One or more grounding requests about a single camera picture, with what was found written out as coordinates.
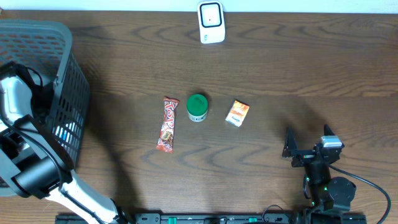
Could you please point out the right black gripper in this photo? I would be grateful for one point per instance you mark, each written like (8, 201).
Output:
(290, 149)

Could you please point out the small orange box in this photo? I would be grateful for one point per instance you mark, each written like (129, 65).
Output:
(237, 113)

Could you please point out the green lid jar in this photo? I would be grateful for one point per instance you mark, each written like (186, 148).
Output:
(197, 107)

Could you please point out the red Top chocolate bar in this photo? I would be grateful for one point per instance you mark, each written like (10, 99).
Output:
(166, 137)

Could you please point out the white blue medicine box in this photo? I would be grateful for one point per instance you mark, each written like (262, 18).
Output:
(69, 134)

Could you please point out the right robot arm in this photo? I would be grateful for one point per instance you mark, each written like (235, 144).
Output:
(331, 196)

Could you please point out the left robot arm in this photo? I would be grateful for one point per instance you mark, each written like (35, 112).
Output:
(38, 132)

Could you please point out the white barcode scanner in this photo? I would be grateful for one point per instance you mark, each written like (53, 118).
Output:
(211, 22)

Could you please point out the grey plastic mesh basket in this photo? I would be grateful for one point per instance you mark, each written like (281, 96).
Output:
(47, 47)

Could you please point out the black mounting rail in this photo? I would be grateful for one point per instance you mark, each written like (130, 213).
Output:
(156, 218)

